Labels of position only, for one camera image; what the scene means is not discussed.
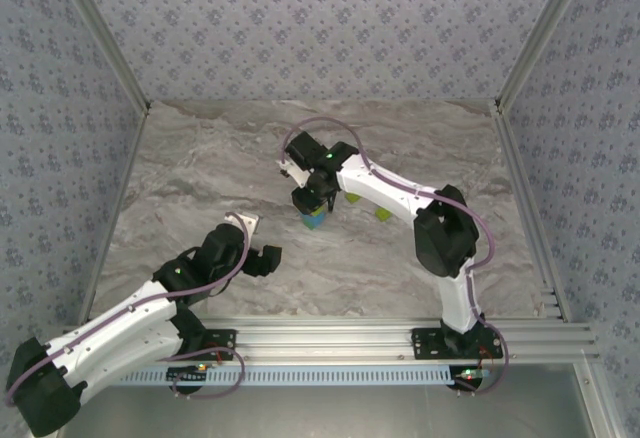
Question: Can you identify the slotted white cable duct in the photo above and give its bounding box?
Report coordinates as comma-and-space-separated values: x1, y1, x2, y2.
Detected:
117, 363, 481, 388

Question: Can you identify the small circuit board with LED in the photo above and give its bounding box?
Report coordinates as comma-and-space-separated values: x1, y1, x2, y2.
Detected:
452, 366, 489, 393
166, 365, 210, 385

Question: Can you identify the short aluminium frame rail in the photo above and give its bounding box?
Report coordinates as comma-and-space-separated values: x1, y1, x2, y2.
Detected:
574, 360, 619, 438

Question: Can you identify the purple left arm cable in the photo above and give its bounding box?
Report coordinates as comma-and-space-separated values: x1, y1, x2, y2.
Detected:
4, 212, 251, 403

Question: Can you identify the wide aluminium side rail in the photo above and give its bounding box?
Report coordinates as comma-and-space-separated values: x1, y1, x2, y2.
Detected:
489, 99, 574, 324

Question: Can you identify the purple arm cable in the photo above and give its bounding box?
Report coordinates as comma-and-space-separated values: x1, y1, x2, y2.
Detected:
4, 212, 251, 403
279, 116, 510, 397

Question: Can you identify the aluminium corner post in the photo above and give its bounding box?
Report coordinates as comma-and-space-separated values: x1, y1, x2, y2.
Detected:
493, 0, 600, 108
49, 0, 154, 109

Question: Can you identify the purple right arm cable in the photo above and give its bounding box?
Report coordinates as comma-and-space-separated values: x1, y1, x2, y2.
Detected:
279, 116, 510, 397

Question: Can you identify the grey metal panel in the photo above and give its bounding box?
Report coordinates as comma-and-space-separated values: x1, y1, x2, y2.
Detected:
54, 363, 599, 438

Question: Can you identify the narrow aluminium side rail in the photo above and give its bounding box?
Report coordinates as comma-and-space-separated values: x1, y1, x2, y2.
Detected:
77, 102, 151, 327

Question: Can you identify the long aluminium base rail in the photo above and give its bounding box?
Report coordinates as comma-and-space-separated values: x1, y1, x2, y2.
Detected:
54, 313, 601, 365

